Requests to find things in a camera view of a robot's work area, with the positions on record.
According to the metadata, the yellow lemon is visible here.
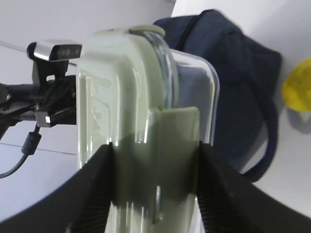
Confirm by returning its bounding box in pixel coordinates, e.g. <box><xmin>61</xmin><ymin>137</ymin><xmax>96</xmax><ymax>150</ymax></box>
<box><xmin>281</xmin><ymin>58</ymin><xmax>311</xmax><ymax>112</ymax></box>

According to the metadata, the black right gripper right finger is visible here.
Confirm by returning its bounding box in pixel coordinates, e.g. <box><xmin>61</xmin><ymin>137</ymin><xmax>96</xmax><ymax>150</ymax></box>
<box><xmin>198</xmin><ymin>143</ymin><xmax>311</xmax><ymax>233</ymax></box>

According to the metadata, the dark blue lunch bag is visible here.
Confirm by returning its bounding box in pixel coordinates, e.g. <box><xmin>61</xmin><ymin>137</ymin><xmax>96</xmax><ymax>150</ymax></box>
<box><xmin>155</xmin><ymin>10</ymin><xmax>282</xmax><ymax>183</ymax></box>

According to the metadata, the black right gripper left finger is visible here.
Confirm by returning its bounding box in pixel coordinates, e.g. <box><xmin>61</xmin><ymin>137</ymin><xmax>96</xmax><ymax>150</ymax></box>
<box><xmin>0</xmin><ymin>145</ymin><xmax>113</xmax><ymax>233</ymax></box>

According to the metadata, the green lid glass container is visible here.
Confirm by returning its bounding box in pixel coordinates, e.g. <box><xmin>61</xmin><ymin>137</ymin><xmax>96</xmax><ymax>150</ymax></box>
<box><xmin>77</xmin><ymin>25</ymin><xmax>219</xmax><ymax>233</ymax></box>

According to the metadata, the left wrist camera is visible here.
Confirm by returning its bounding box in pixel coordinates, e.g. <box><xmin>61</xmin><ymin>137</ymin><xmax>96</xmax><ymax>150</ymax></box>
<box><xmin>26</xmin><ymin>39</ymin><xmax>82</xmax><ymax>86</ymax></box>

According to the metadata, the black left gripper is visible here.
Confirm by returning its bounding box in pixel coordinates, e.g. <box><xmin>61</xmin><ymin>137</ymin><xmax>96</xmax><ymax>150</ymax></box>
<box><xmin>0</xmin><ymin>75</ymin><xmax>77</xmax><ymax>137</ymax></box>

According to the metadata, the black camera cable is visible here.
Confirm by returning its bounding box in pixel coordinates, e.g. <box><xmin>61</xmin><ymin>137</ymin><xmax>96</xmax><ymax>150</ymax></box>
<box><xmin>0</xmin><ymin>122</ymin><xmax>42</xmax><ymax>179</ymax></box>

